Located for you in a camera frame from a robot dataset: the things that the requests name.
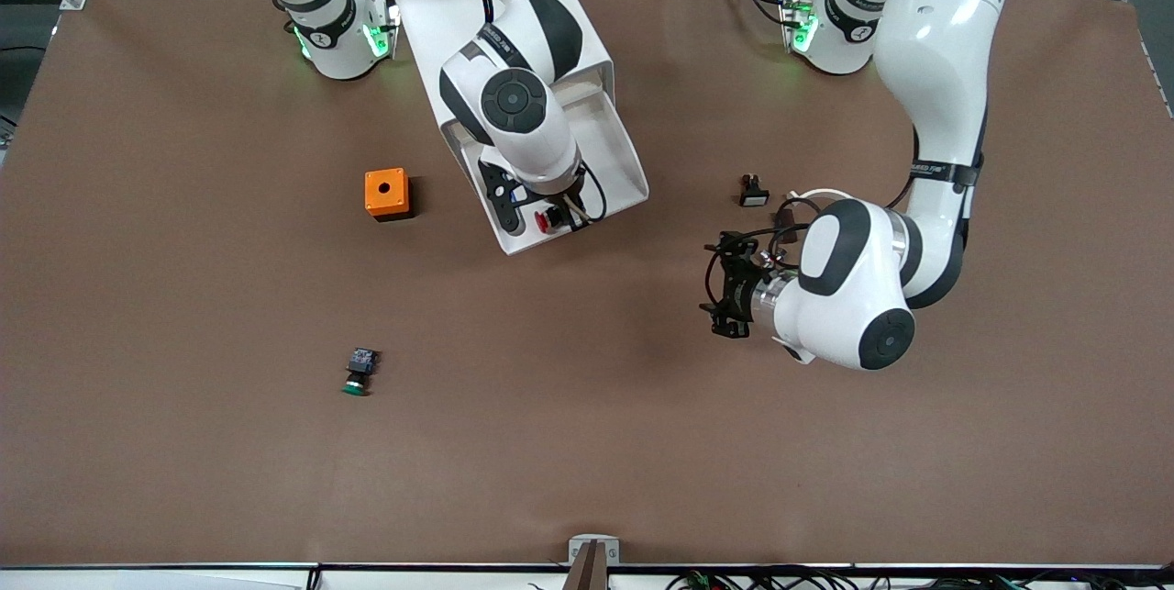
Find white pull-out drawer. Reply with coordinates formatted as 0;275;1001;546
438;61;651;257

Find green mushroom push button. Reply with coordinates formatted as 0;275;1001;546
341;348;381;397

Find left gripper cable bundle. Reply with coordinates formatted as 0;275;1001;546
769;189;854;262

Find black right gripper cable loop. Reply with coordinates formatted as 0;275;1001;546
573;163;608;224

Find orange button enclosure box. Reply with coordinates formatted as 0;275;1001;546
364;168;413;222

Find tangled cables under table edge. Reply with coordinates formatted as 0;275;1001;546
665;570;1174;590

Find grey metal bracket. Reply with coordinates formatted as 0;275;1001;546
564;534;621;590

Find white table edge rail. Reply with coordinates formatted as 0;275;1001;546
0;562;1174;590

